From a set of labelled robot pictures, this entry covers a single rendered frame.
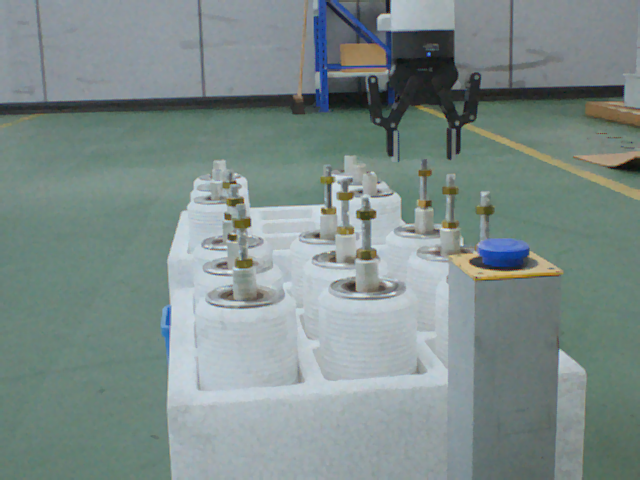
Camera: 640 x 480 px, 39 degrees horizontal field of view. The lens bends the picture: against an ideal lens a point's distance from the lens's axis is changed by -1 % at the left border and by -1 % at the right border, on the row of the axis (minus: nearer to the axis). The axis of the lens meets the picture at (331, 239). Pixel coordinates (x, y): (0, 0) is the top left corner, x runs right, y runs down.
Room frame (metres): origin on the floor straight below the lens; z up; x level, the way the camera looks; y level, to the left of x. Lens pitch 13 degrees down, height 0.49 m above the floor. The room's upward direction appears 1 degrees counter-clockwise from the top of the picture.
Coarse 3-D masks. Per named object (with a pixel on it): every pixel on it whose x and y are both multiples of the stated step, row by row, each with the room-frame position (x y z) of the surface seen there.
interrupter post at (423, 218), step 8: (416, 208) 1.09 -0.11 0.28; (416, 216) 1.09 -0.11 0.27; (424, 216) 1.08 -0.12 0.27; (432, 216) 1.09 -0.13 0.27; (416, 224) 1.09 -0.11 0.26; (424, 224) 1.08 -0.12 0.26; (432, 224) 1.09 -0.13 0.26; (416, 232) 1.09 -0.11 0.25; (424, 232) 1.08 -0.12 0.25; (432, 232) 1.09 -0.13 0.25
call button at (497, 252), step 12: (492, 240) 0.69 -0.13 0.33; (504, 240) 0.69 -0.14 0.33; (516, 240) 0.69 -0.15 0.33; (480, 252) 0.67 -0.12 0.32; (492, 252) 0.66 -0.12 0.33; (504, 252) 0.66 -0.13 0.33; (516, 252) 0.66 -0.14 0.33; (528, 252) 0.67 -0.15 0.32; (492, 264) 0.67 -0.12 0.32; (504, 264) 0.66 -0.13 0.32; (516, 264) 0.66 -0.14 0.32
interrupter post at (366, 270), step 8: (360, 264) 0.83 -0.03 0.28; (368, 264) 0.83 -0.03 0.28; (376, 264) 0.83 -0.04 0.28; (360, 272) 0.83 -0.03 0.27; (368, 272) 0.83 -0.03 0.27; (376, 272) 0.83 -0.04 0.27; (360, 280) 0.83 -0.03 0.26; (368, 280) 0.83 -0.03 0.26; (376, 280) 0.83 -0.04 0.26; (360, 288) 0.83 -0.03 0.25; (368, 288) 0.83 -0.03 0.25; (376, 288) 0.83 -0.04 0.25
